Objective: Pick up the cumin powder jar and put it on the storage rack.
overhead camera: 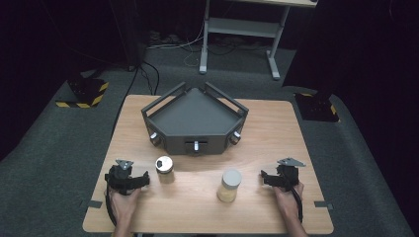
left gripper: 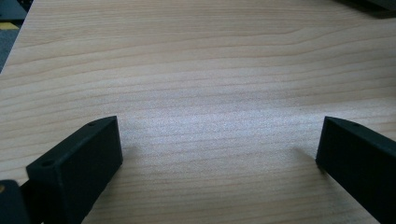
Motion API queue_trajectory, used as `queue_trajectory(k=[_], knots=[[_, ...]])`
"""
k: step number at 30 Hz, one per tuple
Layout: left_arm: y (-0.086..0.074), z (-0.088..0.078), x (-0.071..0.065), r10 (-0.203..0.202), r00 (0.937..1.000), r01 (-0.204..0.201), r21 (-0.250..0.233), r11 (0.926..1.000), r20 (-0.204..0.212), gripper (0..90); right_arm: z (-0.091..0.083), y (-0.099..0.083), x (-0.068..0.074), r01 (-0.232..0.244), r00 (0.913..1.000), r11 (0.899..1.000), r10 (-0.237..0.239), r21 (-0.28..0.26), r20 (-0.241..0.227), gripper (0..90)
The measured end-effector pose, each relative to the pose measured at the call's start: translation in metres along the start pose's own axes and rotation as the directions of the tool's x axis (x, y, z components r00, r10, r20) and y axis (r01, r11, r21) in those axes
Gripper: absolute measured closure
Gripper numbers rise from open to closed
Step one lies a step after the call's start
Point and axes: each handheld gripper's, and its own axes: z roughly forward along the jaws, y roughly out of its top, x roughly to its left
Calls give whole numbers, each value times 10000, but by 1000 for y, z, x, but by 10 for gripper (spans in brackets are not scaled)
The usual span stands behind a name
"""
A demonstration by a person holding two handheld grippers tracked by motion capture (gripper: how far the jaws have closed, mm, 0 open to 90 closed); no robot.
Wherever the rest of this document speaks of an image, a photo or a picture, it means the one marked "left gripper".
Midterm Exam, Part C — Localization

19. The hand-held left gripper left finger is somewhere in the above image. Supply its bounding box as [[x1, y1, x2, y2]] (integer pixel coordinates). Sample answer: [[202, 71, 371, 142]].
[[25, 115, 124, 224]]

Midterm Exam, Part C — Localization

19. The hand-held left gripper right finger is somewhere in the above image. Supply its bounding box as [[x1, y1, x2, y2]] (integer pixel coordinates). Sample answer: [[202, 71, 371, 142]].
[[315, 116, 396, 224]]

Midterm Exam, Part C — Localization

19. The grey metal tray box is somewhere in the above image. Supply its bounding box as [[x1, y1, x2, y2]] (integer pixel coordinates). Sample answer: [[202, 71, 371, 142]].
[[363, 0, 396, 12]]

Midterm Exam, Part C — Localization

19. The black hazard striped stand base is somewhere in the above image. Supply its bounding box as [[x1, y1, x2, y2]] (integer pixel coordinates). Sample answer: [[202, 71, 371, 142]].
[[0, 0, 28, 31]]

